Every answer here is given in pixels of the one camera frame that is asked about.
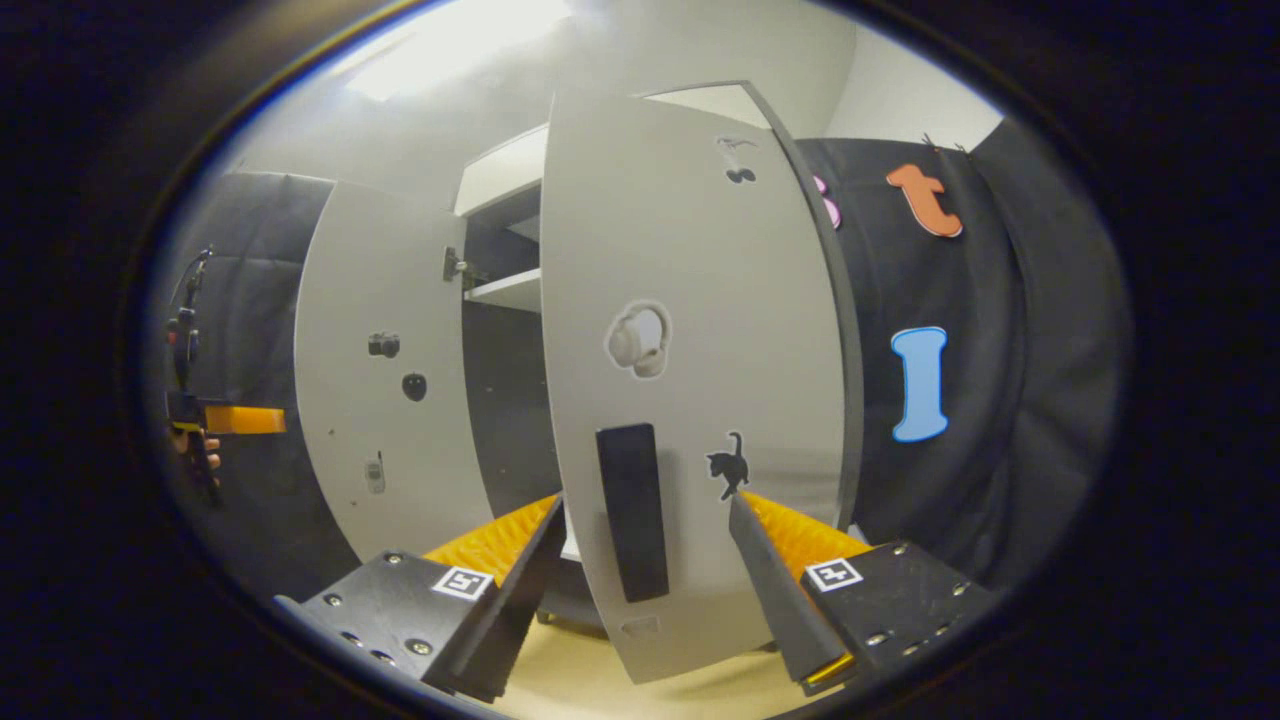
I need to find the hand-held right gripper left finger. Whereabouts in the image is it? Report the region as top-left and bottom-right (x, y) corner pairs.
(300, 493), (566, 704)

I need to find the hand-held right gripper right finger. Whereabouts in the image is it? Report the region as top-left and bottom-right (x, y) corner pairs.
(725, 490), (996, 701)

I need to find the white and grey shoe cabinet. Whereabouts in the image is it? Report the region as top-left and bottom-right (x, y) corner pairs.
(455, 80), (869, 641)

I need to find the white shoe cabinet door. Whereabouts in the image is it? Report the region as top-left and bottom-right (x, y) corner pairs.
(295, 180), (501, 566)
(540, 88), (851, 686)

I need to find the metal door hinge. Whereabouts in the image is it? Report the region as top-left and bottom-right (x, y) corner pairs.
(443, 247), (486, 291)

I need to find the wide white cabinet shelf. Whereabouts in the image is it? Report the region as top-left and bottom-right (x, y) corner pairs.
(465, 268), (543, 313)

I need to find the black backdrop cloth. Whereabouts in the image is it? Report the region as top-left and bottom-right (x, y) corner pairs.
(800, 120), (1131, 601)
(150, 172), (366, 601)

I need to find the black door handle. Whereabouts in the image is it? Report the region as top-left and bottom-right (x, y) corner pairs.
(595, 422), (671, 604)

